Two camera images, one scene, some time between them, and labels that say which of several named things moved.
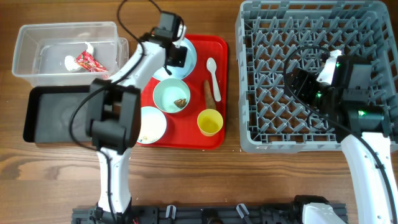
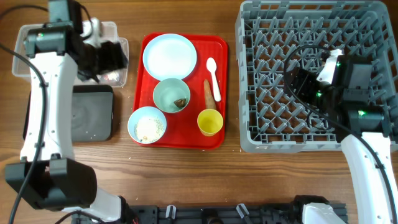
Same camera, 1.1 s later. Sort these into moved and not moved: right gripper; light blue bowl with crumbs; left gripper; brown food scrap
Moved: left gripper
Not moved: brown food scrap; light blue bowl with crumbs; right gripper
